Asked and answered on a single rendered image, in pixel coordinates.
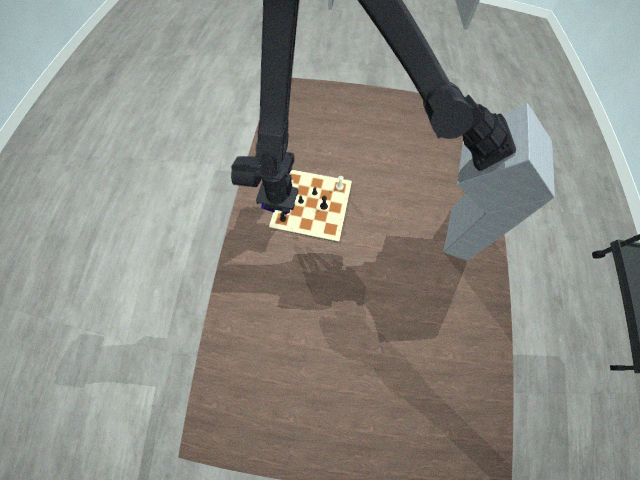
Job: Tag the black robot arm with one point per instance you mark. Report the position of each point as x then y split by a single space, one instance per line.
450 117

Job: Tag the brown and cream checkered chessboard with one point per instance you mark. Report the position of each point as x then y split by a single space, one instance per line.
308 218

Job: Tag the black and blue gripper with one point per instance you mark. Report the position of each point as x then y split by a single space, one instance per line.
277 201

